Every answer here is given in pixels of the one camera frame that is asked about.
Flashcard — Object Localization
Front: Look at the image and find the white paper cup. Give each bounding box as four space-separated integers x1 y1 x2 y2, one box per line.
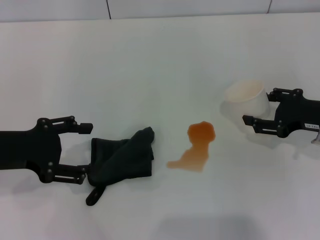
223 79 272 121

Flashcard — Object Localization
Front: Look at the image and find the dark blue rag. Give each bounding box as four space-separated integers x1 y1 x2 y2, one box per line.
85 126 156 207

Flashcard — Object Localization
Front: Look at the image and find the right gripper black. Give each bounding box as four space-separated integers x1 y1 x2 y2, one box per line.
241 87 320 139

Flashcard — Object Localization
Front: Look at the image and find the orange liquid spill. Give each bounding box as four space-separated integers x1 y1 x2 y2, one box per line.
166 120 216 173

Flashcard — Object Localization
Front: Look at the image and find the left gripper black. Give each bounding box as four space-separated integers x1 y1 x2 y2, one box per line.
0 115 94 186

